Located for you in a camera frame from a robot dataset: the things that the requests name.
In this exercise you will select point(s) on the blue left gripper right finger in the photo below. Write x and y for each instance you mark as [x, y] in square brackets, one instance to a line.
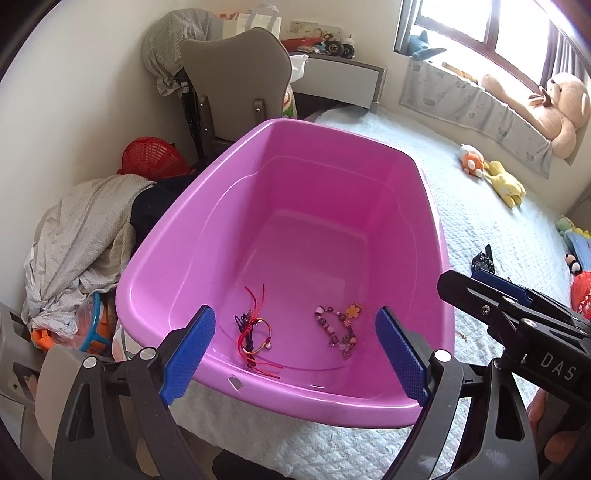
[410, 364]

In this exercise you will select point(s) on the pile of grey clothes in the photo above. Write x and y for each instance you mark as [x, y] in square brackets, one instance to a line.
[81, 246]

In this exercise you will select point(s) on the orange blue plastic toy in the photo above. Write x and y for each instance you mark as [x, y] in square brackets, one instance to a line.
[94, 332]

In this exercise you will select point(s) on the red patterned pillow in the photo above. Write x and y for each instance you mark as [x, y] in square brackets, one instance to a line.
[580, 294]

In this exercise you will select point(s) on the grey patterned window cloth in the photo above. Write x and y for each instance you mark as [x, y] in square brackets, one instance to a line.
[441, 94]

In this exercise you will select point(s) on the grey garment on chair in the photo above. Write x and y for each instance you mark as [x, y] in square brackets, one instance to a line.
[160, 46]

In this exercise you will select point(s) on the grey brown chair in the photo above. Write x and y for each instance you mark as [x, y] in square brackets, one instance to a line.
[240, 82]

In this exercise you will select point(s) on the beige teddy bear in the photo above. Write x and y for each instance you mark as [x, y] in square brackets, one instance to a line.
[558, 111]

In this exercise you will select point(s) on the green blue plush toys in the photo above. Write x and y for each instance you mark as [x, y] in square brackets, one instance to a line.
[576, 239]

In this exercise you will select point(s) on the white plastic bag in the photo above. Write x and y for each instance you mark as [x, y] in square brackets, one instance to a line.
[298, 62]

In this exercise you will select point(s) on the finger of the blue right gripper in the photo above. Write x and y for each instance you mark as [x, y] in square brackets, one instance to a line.
[519, 293]

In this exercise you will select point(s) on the right hand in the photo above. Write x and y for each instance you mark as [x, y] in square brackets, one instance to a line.
[545, 414]

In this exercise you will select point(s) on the grey bedside desk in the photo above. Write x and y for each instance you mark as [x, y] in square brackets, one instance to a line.
[342, 80]

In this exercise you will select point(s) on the blue shark plush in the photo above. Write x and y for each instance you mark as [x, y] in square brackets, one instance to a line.
[419, 48]

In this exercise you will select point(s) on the white paper bag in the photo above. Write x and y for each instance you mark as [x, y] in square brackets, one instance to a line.
[265, 16]

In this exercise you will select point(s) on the toy car on desk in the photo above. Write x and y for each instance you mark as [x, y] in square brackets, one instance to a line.
[332, 46]

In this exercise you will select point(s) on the red plastic basket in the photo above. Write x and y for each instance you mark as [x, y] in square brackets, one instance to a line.
[153, 158]

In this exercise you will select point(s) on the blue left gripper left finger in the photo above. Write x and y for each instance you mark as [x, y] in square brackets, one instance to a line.
[181, 352]

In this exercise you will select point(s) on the small panda plush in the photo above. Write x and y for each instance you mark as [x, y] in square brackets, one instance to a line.
[573, 264]

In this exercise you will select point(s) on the orange white plush toy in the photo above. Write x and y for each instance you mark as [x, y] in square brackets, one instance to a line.
[472, 160]

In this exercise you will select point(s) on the black wrist watch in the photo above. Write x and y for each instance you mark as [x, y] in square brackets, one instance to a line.
[484, 261]

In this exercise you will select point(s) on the pink plastic tub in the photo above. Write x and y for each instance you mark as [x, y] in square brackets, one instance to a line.
[296, 237]

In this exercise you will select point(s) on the yellow plush toy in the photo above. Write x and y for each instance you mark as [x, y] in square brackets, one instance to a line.
[509, 189]

